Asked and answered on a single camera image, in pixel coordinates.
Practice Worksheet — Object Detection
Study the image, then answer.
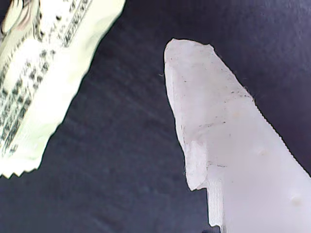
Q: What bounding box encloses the yellow-green printed snack bar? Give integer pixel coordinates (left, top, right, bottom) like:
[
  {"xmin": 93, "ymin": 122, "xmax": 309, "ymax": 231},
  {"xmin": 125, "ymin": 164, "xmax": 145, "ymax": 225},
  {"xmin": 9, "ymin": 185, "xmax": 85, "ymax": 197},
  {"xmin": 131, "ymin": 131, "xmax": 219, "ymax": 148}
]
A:
[{"xmin": 0, "ymin": 0, "xmax": 127, "ymax": 179}]

